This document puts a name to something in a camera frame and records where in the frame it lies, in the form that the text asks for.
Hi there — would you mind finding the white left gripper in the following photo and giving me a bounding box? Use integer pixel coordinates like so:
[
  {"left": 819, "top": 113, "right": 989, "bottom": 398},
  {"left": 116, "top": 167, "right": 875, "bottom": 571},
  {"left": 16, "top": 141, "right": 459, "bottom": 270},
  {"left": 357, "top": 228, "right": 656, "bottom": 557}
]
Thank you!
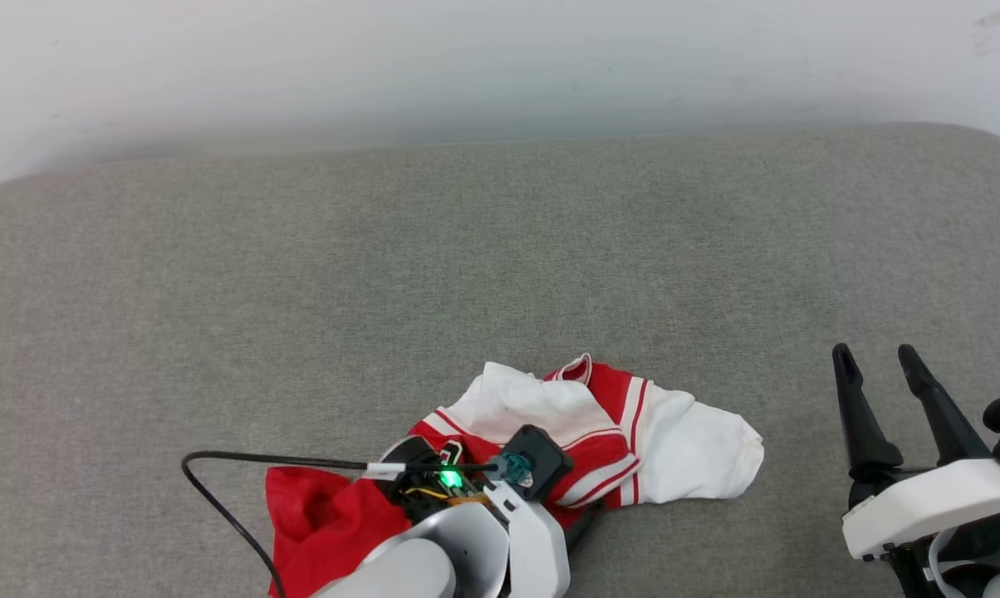
[{"left": 483, "top": 478, "right": 605, "bottom": 598}]

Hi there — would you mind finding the red white basketball jersey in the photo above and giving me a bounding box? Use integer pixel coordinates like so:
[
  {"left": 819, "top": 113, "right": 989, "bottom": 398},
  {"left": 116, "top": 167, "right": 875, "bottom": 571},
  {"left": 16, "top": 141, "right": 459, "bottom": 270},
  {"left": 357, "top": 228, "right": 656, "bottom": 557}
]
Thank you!
[{"left": 266, "top": 353, "right": 765, "bottom": 598}]

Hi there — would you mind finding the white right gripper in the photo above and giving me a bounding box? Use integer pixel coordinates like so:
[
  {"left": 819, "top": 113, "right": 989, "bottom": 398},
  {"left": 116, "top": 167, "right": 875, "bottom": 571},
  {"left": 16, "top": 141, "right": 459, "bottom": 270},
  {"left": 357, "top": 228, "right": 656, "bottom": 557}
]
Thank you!
[{"left": 832, "top": 343, "right": 1000, "bottom": 561}]

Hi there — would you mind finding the grey fabric sofa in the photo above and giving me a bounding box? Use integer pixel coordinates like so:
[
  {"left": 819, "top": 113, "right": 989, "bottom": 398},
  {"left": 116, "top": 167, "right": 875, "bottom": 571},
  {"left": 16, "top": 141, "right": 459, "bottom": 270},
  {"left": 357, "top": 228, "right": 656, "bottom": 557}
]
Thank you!
[{"left": 0, "top": 123, "right": 1000, "bottom": 598}]

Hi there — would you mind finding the teal left camera plug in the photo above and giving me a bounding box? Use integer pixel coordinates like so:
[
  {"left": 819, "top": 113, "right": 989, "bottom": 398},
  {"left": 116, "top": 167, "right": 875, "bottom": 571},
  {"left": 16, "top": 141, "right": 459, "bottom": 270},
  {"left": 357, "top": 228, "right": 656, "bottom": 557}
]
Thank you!
[{"left": 500, "top": 453, "right": 536, "bottom": 488}]

